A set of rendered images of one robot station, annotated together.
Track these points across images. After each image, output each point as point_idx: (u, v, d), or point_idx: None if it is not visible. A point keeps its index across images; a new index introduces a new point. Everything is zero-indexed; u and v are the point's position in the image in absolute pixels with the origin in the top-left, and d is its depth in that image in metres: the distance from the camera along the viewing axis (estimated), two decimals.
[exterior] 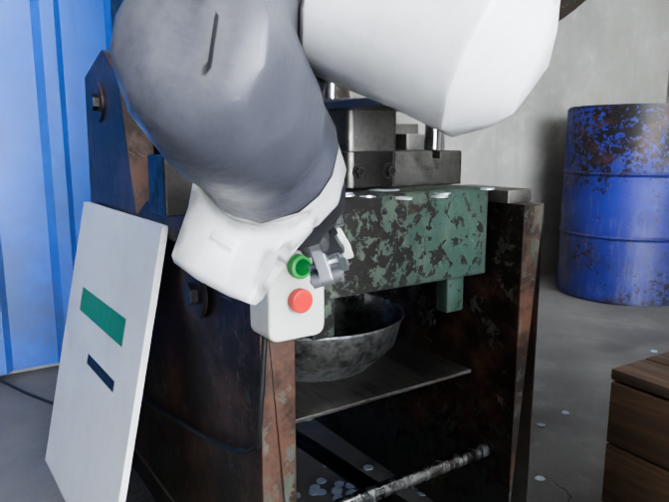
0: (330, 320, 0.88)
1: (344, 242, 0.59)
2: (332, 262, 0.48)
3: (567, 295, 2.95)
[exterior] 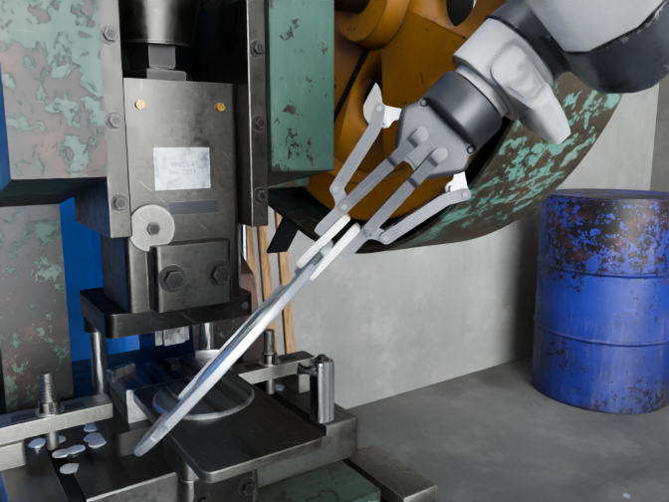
0: None
1: None
2: (453, 186, 0.61)
3: (542, 392, 2.74)
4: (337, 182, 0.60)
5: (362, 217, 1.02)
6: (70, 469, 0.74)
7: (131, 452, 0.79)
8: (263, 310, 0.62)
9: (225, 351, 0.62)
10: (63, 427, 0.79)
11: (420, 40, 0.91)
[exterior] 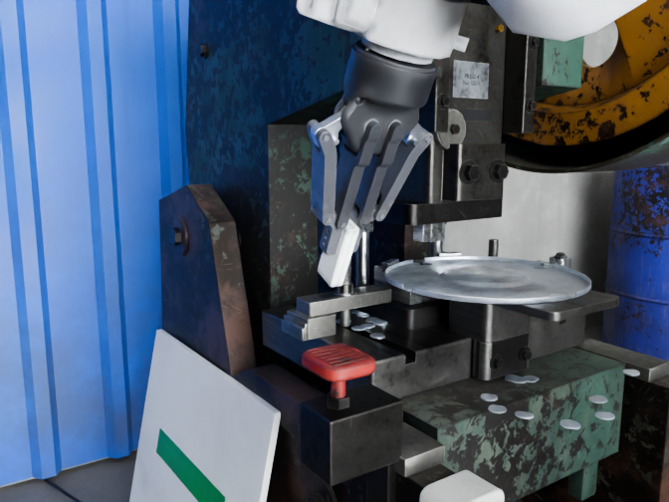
0: None
1: (346, 236, 0.59)
2: (333, 136, 0.53)
3: None
4: None
5: None
6: (379, 336, 0.87)
7: (418, 328, 0.91)
8: (514, 280, 0.86)
9: (474, 276, 0.88)
10: (358, 307, 0.91)
11: None
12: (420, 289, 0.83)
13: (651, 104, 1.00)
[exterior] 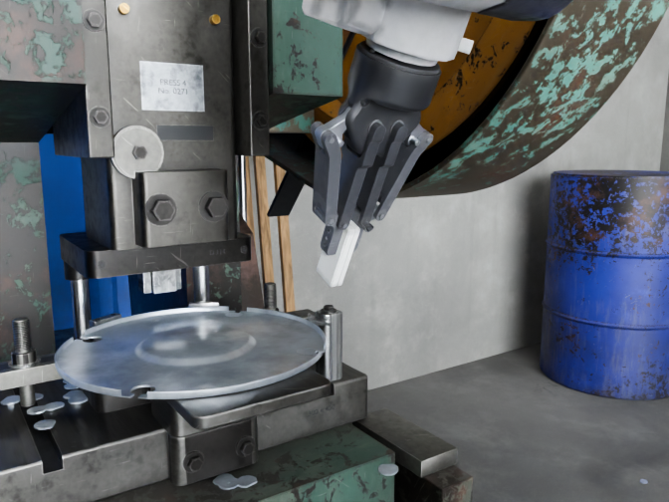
0: None
1: (347, 236, 0.59)
2: (337, 138, 0.52)
3: (551, 379, 2.65)
4: None
5: None
6: (45, 425, 0.66)
7: (116, 409, 0.70)
8: (212, 326, 0.74)
9: (220, 340, 0.69)
10: (39, 381, 0.70)
11: None
12: (306, 351, 0.67)
13: None
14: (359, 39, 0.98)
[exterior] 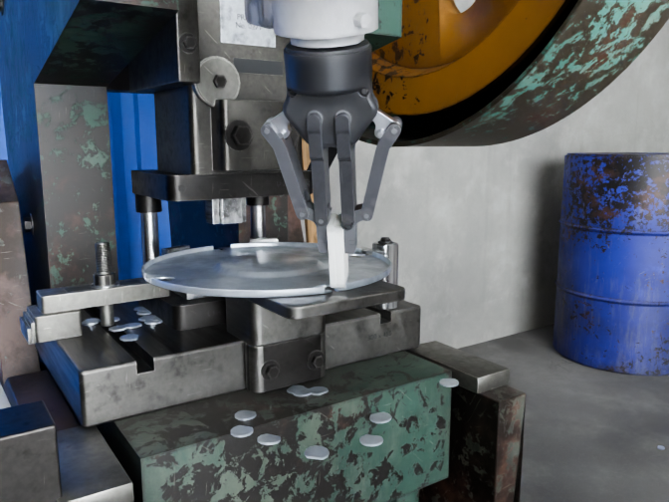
0: None
1: (328, 233, 0.59)
2: (280, 130, 0.56)
3: (564, 357, 2.70)
4: None
5: (508, 64, 0.82)
6: (130, 338, 0.70)
7: (192, 328, 0.75)
8: (227, 266, 0.70)
9: (255, 258, 0.75)
10: (119, 302, 0.75)
11: None
12: (225, 251, 0.84)
13: None
14: None
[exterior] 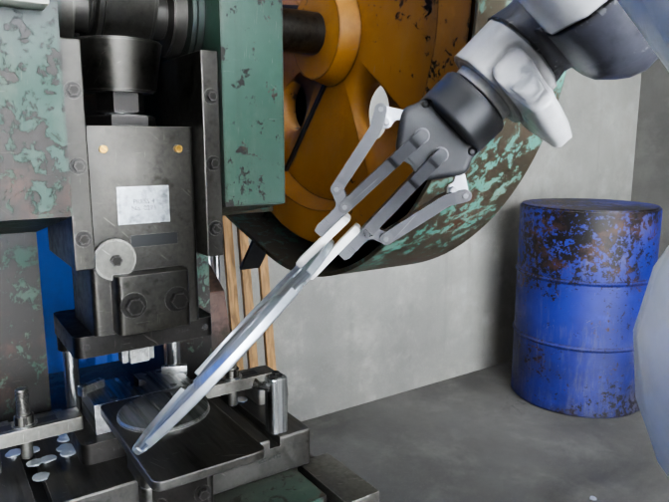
0: None
1: None
2: (454, 187, 0.61)
3: (520, 397, 2.82)
4: (338, 182, 0.59)
5: None
6: (41, 477, 0.82)
7: (99, 462, 0.87)
8: (203, 373, 0.61)
9: (221, 349, 0.66)
10: (36, 439, 0.87)
11: (293, 60, 1.18)
12: None
13: None
14: (338, 137, 1.07)
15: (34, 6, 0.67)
